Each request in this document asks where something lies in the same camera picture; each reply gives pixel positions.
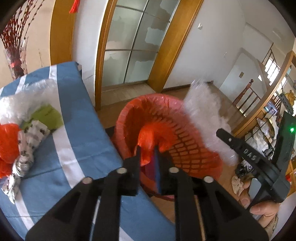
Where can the golden figurine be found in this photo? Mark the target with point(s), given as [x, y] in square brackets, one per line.
[290, 96]

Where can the person's right hand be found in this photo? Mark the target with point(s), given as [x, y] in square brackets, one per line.
[266, 208]

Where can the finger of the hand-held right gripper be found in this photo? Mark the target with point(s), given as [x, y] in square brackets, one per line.
[227, 138]

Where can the blue white striped tablecloth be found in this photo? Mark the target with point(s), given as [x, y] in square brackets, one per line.
[81, 129]

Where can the black glossy object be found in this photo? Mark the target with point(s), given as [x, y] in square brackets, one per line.
[244, 169]

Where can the wastebasket with red liner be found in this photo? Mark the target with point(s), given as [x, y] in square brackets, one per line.
[185, 148]

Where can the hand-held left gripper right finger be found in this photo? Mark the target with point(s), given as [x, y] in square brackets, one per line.
[158, 171]

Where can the clear bubble wrap sheet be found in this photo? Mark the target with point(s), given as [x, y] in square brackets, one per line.
[23, 99]

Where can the red plastic bag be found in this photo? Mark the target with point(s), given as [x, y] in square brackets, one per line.
[149, 139]
[9, 141]

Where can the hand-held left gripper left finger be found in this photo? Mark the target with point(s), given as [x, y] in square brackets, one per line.
[131, 176]

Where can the frosted glass door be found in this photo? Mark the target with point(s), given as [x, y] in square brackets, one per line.
[129, 46]

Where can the clear plastic bag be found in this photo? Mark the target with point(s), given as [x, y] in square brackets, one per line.
[203, 111]

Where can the metal rack with bags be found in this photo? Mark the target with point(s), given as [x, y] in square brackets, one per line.
[261, 132]

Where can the staircase with metal railing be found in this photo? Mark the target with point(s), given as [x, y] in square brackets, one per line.
[270, 64]

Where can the wooden partition frame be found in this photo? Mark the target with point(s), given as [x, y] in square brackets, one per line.
[261, 104]

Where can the wooden wall trim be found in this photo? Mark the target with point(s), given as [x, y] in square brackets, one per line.
[62, 32]

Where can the clear glass vase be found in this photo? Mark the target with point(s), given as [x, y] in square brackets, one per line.
[18, 60]

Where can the white crumpled cloth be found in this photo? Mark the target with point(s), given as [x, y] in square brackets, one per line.
[237, 185]

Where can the wooden door frame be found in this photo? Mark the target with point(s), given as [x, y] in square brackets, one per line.
[175, 46]

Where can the wooden stair newel railing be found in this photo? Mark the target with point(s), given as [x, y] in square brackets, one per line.
[245, 97]

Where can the vase with red branches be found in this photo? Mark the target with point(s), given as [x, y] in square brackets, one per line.
[13, 30]

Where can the red hanging knot ornament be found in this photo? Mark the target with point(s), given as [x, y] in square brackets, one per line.
[74, 6]

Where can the white spotted plastic bag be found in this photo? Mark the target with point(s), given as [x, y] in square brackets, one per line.
[25, 148]

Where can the lime green plastic bag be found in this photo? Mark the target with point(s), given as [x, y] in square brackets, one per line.
[46, 114]

